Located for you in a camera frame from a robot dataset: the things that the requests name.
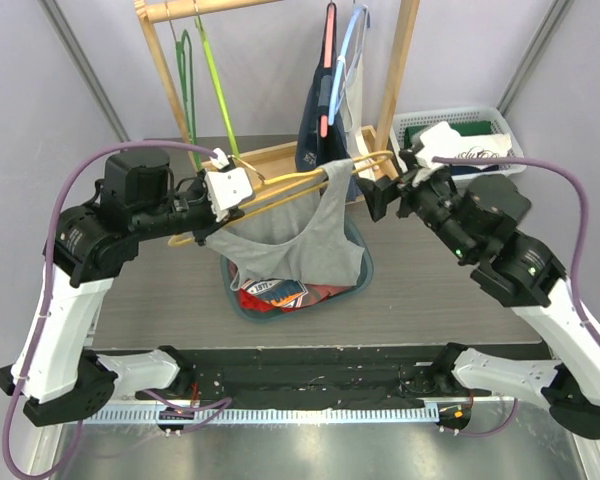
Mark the yellow wooden hanger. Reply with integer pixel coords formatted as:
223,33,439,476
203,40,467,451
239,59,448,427
167,149,396,249

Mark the grey tank top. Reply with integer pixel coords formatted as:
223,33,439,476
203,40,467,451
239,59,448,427
206,159,364,288

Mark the lime green hanger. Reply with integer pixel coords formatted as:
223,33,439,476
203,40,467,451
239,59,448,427
194,15,240,157

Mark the rust red printed tank top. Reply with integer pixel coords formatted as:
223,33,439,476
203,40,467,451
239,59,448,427
229,277,331,312

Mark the dark green hanger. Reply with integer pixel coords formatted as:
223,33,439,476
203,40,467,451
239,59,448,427
172,29,197,144

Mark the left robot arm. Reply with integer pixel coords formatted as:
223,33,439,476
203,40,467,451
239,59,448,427
22,148,219,427

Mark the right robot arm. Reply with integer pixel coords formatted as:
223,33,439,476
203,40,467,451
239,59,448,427
357,150,600,440

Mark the white tank top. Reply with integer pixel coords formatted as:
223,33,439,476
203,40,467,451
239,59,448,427
339,9,381,181

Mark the navy tank top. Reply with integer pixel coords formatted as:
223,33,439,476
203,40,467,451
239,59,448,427
295,1,349,172

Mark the light blue hanger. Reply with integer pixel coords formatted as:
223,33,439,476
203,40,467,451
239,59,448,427
327,3,370,127

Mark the pink hanger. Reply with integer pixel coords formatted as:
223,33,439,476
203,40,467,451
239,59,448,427
318,1,337,138

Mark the navy folded cloth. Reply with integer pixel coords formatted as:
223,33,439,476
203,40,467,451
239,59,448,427
451,165,499,177

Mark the wooden clothes rack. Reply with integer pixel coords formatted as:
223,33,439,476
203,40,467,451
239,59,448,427
134,0,420,152

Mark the green folded cloth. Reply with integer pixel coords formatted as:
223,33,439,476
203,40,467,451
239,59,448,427
403,121,492,149

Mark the white printed folded cloth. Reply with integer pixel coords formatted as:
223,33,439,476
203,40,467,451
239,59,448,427
453,133,512,170

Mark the grey plastic basin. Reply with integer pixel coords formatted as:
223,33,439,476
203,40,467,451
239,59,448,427
220,215,374,324

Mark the white plastic basket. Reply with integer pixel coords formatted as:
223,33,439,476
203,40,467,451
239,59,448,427
390,106,525,188

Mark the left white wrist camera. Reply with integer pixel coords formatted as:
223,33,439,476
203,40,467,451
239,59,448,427
204,148,255,223

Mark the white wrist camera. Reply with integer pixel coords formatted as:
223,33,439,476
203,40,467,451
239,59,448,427
412,121,466,171
204,148,255,223

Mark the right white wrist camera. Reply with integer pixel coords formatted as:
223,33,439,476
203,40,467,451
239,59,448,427
412,121,466,171

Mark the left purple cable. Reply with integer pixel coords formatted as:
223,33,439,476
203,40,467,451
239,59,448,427
2,139,234,479

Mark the purple cable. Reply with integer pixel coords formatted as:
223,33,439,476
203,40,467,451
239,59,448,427
432,155,600,439
2,139,234,479

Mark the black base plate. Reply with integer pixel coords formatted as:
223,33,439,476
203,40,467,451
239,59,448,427
94,343,551,409

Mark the white slotted cable duct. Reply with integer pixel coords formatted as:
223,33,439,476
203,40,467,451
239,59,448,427
84,403,439,426

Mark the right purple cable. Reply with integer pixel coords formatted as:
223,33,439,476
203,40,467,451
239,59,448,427
432,155,600,439

